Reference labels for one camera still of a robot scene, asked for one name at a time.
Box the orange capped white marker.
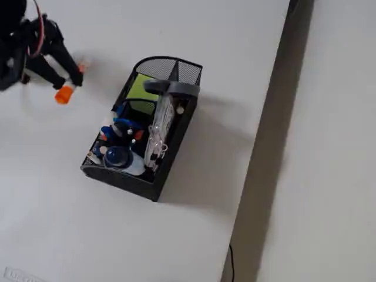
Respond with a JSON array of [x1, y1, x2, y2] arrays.
[[55, 58, 91, 105]]

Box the blue pen with red band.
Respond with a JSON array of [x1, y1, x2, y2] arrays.
[[100, 125, 123, 142]]

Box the thin black cable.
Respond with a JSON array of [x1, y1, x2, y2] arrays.
[[228, 243, 236, 282]]

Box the clear plastic bag of clips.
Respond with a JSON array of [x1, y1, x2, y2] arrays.
[[143, 93, 177, 174]]

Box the green sticky note pad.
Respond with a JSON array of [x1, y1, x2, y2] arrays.
[[125, 73, 161, 102]]

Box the black mesh desk organizer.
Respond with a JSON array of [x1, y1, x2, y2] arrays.
[[80, 55, 203, 203]]

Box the blue capped white glue bottle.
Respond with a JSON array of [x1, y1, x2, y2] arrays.
[[102, 146, 146, 177]]

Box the red and white robot cable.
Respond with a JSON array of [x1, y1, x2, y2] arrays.
[[24, 0, 48, 59]]

